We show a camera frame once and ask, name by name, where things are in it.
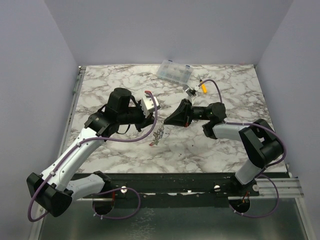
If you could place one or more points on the aluminium rail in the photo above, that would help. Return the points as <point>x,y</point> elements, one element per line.
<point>72,110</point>
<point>275,187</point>

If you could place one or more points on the clear plastic organizer box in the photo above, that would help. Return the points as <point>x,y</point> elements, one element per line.
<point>174,72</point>

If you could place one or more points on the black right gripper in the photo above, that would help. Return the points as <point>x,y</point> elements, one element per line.
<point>187,114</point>

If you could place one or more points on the aluminium front rail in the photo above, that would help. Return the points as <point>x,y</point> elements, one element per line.
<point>275,187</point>

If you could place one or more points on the yellow handled screwdriver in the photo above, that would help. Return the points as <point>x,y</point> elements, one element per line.
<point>204,89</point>

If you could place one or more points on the aluminium left side rail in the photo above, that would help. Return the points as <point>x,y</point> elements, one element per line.
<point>72,110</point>

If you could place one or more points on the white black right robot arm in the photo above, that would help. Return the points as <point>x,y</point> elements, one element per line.
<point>263,146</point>

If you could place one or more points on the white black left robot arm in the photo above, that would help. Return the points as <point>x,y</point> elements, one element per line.
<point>54,189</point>

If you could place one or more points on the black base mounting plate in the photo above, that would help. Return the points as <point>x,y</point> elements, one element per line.
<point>131,198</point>

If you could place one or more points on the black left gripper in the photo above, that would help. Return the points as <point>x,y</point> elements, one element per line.
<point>145,122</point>

